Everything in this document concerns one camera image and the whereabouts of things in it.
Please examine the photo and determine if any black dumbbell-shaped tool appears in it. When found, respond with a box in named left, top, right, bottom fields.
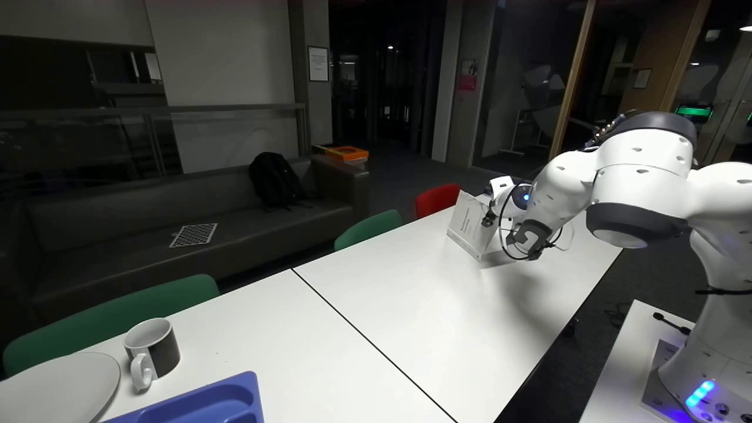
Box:
left=654, top=312, right=691, bottom=337

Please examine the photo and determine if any paper on sofa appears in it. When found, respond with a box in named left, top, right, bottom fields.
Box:
left=170, top=223, right=215, bottom=249

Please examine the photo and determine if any dark grey sofa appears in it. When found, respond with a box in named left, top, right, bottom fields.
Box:
left=0, top=159, right=366, bottom=338

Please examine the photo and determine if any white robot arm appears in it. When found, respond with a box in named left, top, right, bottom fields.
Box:
left=479, top=112, right=752, bottom=321

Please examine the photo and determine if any blue plastic tray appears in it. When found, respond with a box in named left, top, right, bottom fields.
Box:
left=107, top=372, right=265, bottom=423

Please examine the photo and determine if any grey round plate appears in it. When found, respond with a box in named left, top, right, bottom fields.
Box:
left=0, top=354, right=121, bottom=423

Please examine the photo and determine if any black and white mug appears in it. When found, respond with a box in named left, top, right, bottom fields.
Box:
left=124, top=318, right=181, bottom=395

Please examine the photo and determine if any red chair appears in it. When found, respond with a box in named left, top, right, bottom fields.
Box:
left=414, top=184, right=461, bottom=218

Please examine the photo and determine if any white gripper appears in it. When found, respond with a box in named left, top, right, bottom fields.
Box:
left=481, top=177, right=523, bottom=232

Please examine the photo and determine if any green chair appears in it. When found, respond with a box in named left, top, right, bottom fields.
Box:
left=333, top=209, right=405, bottom=249
left=2, top=276, right=220, bottom=377

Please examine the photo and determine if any orange lid bin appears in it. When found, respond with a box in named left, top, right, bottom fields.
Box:
left=313, top=149, right=368, bottom=209

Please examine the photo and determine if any black backpack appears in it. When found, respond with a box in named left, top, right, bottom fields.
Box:
left=249, top=153, right=304, bottom=207

